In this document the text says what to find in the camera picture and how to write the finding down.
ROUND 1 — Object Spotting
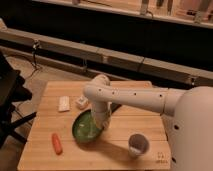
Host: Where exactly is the black remote control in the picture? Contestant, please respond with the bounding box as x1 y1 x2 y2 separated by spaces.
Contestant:
110 103 122 113

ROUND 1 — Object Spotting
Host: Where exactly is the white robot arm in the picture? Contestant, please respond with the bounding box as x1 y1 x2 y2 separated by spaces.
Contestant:
83 74 213 171

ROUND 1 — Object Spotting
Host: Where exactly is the small white box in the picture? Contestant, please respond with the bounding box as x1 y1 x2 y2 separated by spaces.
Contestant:
75 96 89 110

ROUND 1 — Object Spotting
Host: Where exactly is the white rectangular block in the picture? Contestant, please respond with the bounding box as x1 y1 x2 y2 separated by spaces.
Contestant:
58 96 70 112

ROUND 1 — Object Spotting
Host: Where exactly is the orange carrot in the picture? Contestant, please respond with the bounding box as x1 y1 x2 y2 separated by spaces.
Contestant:
52 133 63 155

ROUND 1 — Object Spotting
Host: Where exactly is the black chair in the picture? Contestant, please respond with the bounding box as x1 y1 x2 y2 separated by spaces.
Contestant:
0 50 36 148

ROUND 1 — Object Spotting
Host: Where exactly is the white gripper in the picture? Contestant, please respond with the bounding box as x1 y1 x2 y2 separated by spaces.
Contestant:
91 101 111 129

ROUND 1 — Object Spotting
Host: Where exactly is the green ceramic bowl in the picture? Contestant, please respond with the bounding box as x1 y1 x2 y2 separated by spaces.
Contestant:
72 109 102 143

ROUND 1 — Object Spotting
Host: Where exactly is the black cable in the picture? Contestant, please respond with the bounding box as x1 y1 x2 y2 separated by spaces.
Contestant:
25 40 43 81

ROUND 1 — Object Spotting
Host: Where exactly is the white paper cup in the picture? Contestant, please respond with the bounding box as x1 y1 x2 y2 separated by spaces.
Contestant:
128 134 150 158

